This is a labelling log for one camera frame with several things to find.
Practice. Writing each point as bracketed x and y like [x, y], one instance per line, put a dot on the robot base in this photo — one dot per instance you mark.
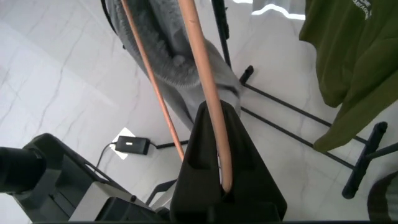
[62, 186]

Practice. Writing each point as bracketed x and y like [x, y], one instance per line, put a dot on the black clothes rack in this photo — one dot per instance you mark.
[363, 161]

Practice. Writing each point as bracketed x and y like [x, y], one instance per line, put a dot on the green printed shirt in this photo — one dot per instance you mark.
[348, 62]

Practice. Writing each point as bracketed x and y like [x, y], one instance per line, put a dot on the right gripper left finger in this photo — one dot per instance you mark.
[196, 180]

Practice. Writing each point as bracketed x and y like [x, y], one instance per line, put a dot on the black power adapter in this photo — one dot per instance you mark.
[132, 144]

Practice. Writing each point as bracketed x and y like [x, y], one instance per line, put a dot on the pink clothes hanger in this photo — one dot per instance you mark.
[202, 62]

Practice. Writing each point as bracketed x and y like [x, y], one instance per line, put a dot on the white curtain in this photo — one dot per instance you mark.
[292, 4]

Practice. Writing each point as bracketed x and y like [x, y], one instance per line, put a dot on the pale grey garment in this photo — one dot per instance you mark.
[174, 46]

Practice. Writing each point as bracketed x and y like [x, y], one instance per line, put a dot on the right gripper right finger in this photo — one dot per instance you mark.
[258, 186]

